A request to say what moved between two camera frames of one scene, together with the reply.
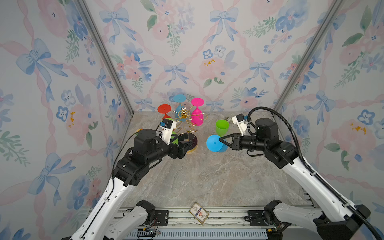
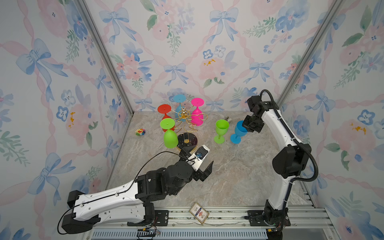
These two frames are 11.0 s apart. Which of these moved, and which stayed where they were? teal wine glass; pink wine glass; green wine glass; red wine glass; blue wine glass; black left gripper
Moved: blue wine glass; black left gripper
Stayed: pink wine glass; teal wine glass; green wine glass; red wine glass
